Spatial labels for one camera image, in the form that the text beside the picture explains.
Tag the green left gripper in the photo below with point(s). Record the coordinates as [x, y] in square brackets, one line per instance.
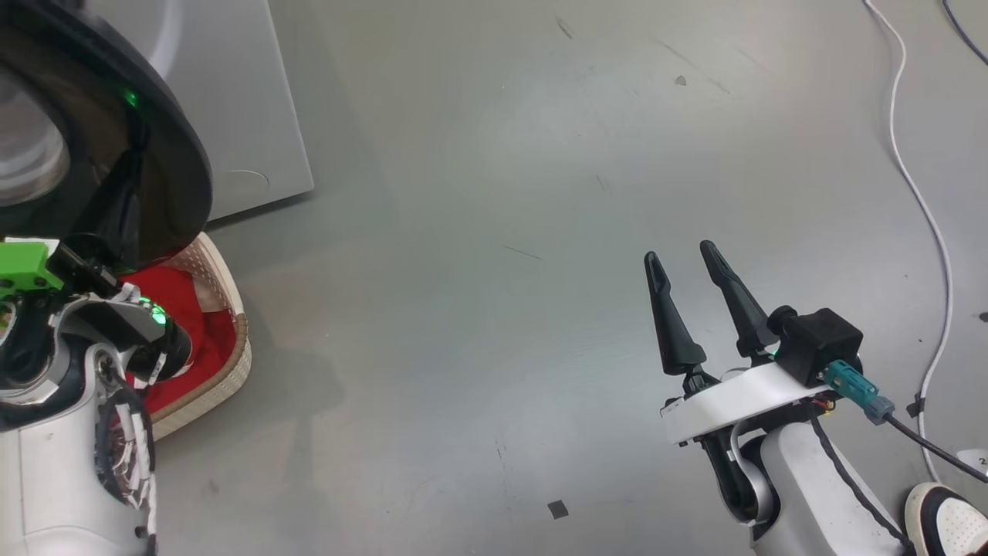
[23, 266]

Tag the black round glass machine door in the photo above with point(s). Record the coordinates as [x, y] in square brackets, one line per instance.
[170, 139]

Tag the dark floor tape square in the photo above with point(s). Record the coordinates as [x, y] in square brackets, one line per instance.
[558, 510]

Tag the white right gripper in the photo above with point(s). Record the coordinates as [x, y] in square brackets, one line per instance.
[733, 401]

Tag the white and black shoe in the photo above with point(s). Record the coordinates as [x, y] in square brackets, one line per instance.
[945, 521]

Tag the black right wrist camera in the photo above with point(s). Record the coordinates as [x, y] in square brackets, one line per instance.
[818, 344]

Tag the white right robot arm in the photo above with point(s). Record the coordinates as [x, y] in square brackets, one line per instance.
[810, 494]

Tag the cream perforated laundry basket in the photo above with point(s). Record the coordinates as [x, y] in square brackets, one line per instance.
[231, 363]

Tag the red and white garment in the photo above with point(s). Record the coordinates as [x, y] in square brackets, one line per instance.
[208, 340]

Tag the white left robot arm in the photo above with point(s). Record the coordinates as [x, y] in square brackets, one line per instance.
[46, 479]

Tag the white front-load washing machine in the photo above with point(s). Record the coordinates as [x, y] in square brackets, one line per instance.
[247, 116]

